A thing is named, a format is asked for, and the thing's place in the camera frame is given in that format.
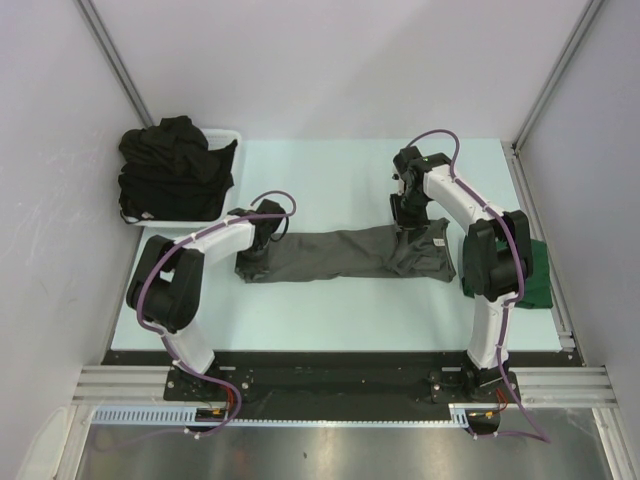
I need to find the purple cable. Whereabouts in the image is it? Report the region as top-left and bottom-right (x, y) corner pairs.
(92, 190), (299, 454)
(402, 130), (551, 445)

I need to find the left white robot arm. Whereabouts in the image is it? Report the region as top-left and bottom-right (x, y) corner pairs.
(126, 199), (295, 400)

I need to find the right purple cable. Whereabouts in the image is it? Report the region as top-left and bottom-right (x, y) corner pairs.
(402, 130), (551, 445)

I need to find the grey t shirt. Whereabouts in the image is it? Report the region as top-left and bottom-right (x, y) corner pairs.
(248, 218), (456, 284)

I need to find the aluminium frame rail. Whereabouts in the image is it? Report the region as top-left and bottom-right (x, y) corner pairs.
(71, 366), (618, 409)

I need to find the black t shirts pile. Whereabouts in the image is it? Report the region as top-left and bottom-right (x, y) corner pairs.
(118, 115), (239, 223)

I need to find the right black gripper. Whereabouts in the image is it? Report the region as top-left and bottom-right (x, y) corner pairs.
(391, 190), (431, 243)

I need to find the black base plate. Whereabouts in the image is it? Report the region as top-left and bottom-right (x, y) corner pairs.
(102, 349), (585, 424)

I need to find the white plastic basket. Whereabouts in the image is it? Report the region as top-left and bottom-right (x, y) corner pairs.
(121, 128), (246, 230)

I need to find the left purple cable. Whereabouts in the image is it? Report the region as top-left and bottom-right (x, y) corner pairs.
(92, 190), (299, 454)

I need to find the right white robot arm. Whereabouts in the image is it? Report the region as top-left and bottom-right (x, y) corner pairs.
(390, 146), (534, 401)

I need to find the light blue cable duct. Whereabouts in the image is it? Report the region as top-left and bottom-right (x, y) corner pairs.
(92, 406), (469, 428)

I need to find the green folded t shirt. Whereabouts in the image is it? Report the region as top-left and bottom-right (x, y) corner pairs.
(461, 239), (553, 309)

